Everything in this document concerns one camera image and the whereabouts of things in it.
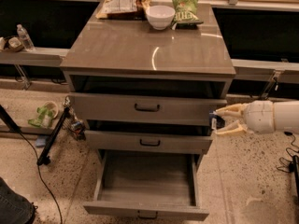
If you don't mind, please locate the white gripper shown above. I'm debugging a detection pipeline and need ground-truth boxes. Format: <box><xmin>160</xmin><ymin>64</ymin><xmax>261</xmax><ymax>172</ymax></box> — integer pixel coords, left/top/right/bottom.
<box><xmin>215</xmin><ymin>101</ymin><xmax>274</xmax><ymax>135</ymax></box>

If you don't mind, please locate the blue rxbar snack bar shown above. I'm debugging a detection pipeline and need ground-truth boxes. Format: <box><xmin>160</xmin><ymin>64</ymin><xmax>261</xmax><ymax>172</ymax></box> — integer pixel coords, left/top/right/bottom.
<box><xmin>209</xmin><ymin>112</ymin><xmax>225</xmax><ymax>130</ymax></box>

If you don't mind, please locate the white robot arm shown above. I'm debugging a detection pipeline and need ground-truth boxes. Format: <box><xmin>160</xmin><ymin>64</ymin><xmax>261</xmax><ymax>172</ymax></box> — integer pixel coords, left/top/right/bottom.
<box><xmin>215</xmin><ymin>100</ymin><xmax>299</xmax><ymax>135</ymax></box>

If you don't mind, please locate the grey bottom drawer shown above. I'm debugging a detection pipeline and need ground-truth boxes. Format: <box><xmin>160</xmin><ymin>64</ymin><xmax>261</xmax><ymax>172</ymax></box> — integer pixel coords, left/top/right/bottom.
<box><xmin>83</xmin><ymin>150</ymin><xmax>208</xmax><ymax>221</ymax></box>

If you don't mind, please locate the grey drawer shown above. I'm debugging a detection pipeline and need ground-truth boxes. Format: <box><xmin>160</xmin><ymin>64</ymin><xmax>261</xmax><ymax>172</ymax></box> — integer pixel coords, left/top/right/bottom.
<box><xmin>69</xmin><ymin>92</ymin><xmax>227</xmax><ymax>126</ymax></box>
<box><xmin>83</xmin><ymin>150</ymin><xmax>208</xmax><ymax>221</ymax></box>
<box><xmin>85</xmin><ymin>131</ymin><xmax>212</xmax><ymax>154</ymax></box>

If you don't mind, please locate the grey drawer cabinet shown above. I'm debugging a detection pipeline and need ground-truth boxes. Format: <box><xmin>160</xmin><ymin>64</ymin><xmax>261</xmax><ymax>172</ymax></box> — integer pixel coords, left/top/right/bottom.
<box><xmin>59</xmin><ymin>2</ymin><xmax>236</xmax><ymax>161</ymax></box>

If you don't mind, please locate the grey middle drawer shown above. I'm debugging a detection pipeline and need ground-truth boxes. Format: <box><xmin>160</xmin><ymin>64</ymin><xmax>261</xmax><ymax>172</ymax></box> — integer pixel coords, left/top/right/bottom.
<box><xmin>85</xmin><ymin>131</ymin><xmax>212</xmax><ymax>154</ymax></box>

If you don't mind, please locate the grey top drawer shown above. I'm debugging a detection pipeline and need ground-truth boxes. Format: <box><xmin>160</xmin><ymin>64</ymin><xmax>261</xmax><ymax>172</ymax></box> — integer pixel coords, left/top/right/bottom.
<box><xmin>69</xmin><ymin>92</ymin><xmax>227</xmax><ymax>126</ymax></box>

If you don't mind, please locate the green chip bag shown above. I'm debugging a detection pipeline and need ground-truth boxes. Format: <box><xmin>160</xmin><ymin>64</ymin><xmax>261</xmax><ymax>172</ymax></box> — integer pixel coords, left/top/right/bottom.
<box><xmin>172</xmin><ymin>0</ymin><xmax>203</xmax><ymax>30</ymax></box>

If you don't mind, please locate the white bowl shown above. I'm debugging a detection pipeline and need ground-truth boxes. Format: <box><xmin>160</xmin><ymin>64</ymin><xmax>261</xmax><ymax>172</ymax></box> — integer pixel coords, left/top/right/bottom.
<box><xmin>146</xmin><ymin>6</ymin><xmax>175</xmax><ymax>30</ymax></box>

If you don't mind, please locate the brown chip bag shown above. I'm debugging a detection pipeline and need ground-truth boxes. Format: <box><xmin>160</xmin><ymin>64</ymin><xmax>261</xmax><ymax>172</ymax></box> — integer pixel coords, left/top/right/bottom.
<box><xmin>95</xmin><ymin>0</ymin><xmax>151</xmax><ymax>20</ymax></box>

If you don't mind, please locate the small can on floor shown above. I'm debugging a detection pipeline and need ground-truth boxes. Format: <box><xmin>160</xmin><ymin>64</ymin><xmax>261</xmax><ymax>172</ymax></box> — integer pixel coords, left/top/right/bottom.
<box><xmin>71</xmin><ymin>121</ymin><xmax>85</xmax><ymax>134</ymax></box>

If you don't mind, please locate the green white cloth bundle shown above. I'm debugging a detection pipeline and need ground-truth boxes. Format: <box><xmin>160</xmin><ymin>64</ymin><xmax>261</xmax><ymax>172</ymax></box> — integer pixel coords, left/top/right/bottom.
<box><xmin>28</xmin><ymin>101</ymin><xmax>59</xmax><ymax>128</ymax></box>

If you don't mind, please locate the black tripod leg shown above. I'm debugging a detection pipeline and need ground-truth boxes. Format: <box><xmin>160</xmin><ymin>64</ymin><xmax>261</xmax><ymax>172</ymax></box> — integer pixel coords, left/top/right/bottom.
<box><xmin>36</xmin><ymin>107</ymin><xmax>70</xmax><ymax>166</ymax></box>

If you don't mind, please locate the clear water bottle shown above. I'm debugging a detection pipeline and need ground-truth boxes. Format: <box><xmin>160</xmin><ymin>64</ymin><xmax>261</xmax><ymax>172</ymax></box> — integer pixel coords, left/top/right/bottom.
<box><xmin>17</xmin><ymin>24</ymin><xmax>36</xmax><ymax>52</ymax></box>

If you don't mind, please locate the small bowl on ledge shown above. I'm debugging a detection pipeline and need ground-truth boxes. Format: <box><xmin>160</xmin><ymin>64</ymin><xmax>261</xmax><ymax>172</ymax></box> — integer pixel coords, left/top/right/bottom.
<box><xmin>3</xmin><ymin>36</ymin><xmax>23</xmax><ymax>52</ymax></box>

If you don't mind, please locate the person leg in jeans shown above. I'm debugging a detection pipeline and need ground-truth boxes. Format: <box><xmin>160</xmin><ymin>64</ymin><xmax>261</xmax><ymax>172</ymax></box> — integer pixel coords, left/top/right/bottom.
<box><xmin>0</xmin><ymin>177</ymin><xmax>36</xmax><ymax>224</ymax></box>

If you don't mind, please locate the black floor cable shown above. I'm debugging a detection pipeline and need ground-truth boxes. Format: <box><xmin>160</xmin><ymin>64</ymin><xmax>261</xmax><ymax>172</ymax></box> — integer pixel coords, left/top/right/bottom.
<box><xmin>0</xmin><ymin>105</ymin><xmax>64</xmax><ymax>224</ymax></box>

